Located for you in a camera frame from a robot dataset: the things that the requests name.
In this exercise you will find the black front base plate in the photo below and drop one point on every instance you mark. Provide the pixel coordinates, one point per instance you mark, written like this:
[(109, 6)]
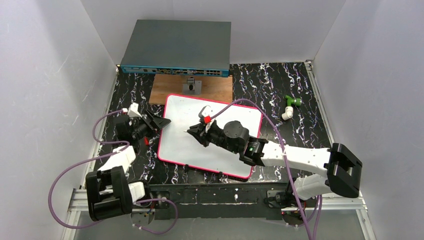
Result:
[(222, 200)]

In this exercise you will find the grey blue network switch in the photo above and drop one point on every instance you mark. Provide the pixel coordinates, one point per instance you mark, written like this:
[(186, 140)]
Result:
[(179, 47)]

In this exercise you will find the small grey metal bracket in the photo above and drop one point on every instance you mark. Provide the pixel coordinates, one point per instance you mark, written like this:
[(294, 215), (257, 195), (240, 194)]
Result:
[(192, 86)]

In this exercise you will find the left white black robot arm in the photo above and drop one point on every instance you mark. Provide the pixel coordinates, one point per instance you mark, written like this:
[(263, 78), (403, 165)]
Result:
[(109, 194)]

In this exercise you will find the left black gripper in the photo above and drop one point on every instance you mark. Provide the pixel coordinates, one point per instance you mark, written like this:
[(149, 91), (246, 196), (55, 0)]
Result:
[(151, 123)]

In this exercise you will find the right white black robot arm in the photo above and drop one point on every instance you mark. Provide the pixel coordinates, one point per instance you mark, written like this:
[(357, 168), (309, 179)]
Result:
[(333, 170)]

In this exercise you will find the brown wooden board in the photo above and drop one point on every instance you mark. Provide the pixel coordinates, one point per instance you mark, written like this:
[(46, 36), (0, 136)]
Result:
[(205, 87)]

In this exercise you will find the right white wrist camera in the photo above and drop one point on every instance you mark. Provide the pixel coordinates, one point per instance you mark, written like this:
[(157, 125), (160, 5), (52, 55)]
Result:
[(206, 115)]

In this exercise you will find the aluminium frame rail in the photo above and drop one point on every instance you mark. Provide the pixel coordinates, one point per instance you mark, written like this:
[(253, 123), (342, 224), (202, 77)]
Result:
[(310, 72)]

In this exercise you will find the white pipe elbow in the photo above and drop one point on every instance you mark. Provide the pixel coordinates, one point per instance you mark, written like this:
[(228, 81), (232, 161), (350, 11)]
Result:
[(288, 113)]

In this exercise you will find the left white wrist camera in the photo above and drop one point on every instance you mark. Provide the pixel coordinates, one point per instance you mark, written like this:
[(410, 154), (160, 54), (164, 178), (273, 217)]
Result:
[(134, 110)]

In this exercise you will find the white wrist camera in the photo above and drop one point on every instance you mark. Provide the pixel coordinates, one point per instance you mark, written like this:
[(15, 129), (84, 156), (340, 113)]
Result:
[(206, 115), (134, 110)]

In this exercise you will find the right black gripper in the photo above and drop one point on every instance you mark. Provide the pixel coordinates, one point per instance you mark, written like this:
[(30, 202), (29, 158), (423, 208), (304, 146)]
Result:
[(207, 133)]

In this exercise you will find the pink framed whiteboard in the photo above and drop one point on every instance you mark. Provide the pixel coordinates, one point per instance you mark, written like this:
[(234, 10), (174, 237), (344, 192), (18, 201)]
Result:
[(178, 147)]

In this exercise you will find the red marker cap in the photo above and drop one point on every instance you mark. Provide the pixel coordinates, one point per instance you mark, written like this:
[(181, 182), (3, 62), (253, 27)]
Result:
[(146, 141)]

